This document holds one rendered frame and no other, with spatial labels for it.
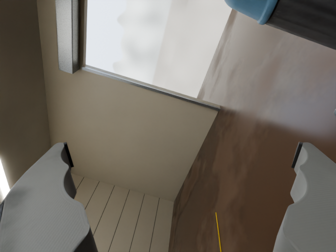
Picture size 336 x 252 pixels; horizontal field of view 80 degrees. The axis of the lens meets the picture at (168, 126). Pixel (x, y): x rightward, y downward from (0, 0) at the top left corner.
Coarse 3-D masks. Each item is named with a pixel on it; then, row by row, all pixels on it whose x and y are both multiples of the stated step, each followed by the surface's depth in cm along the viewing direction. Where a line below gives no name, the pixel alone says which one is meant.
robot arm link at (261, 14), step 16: (224, 0) 18; (240, 0) 16; (256, 0) 15; (272, 0) 14; (288, 0) 14; (304, 0) 14; (320, 0) 13; (256, 16) 17; (272, 16) 16; (288, 16) 16; (304, 16) 15; (320, 16) 15; (288, 32) 19; (304, 32) 17; (320, 32) 16
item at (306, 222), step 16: (304, 144) 10; (304, 160) 10; (320, 160) 9; (304, 176) 8; (320, 176) 8; (304, 192) 8; (320, 192) 8; (288, 208) 7; (304, 208) 7; (320, 208) 7; (288, 224) 6; (304, 224) 6; (320, 224) 6; (288, 240) 6; (304, 240) 6; (320, 240) 6
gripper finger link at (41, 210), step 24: (48, 168) 9; (24, 192) 8; (48, 192) 8; (72, 192) 9; (24, 216) 7; (48, 216) 7; (72, 216) 7; (0, 240) 6; (24, 240) 6; (48, 240) 6; (72, 240) 6
